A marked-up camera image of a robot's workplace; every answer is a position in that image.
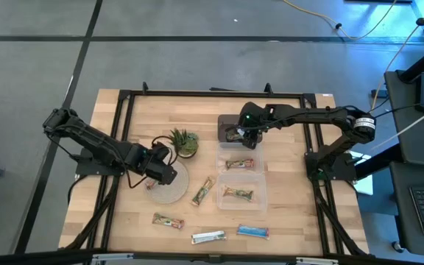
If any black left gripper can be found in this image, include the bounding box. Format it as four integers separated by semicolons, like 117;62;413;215
138;142;179;186

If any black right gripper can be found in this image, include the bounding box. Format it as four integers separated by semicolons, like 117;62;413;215
238;102;272;150

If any tan green granola bar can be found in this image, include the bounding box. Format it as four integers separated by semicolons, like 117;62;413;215
222;185;255;202
191;176;216;207

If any white granola bar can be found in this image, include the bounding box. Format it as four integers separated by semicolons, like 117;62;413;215
191;230;227;245

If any blue granola bar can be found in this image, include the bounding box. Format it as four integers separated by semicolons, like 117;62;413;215
236;224;271;241

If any clear plastic container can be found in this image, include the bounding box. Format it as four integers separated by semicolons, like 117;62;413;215
216;141;265;175
216;172;268;212

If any round clear plate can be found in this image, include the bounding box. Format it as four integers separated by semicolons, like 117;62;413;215
146;160;190;205

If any dark grey plastic container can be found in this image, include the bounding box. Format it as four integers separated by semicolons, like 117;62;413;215
217;113;263;144

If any succulent plant in black pot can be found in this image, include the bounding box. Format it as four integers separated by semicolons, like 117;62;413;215
169;127;200;159

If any black side desk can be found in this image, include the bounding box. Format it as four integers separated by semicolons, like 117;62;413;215
384;69;424;169
389;161;424;255

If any black support beam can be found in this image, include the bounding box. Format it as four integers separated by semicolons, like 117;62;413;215
397;46;424;84

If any black aluminium table frame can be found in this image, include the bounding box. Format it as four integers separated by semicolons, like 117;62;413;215
59;81;370;258

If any black cable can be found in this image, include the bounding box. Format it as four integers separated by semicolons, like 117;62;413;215
66;174;84;207

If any yellow cable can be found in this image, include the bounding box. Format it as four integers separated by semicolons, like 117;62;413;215
282;0;399;40

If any white cable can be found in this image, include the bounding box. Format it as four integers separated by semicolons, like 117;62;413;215
372;109;424;150

